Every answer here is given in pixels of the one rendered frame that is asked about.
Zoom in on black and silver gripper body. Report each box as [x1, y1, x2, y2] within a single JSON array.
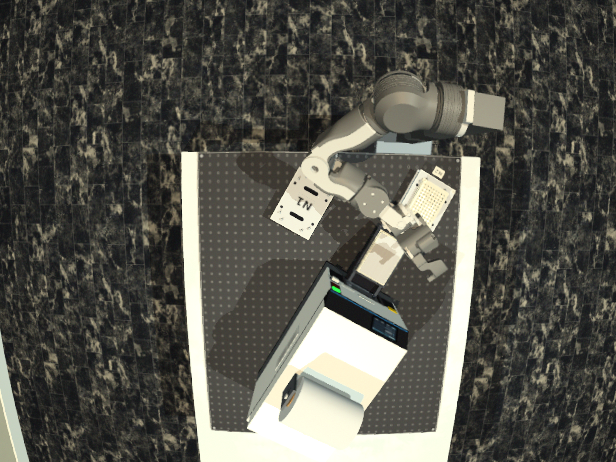
[[393, 204, 439, 259]]

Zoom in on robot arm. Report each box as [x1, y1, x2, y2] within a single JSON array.
[[301, 71, 475, 237]]

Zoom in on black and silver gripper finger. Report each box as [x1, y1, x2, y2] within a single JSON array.
[[404, 247, 448, 282]]

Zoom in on small white label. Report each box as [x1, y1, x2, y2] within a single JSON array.
[[433, 166, 445, 178]]

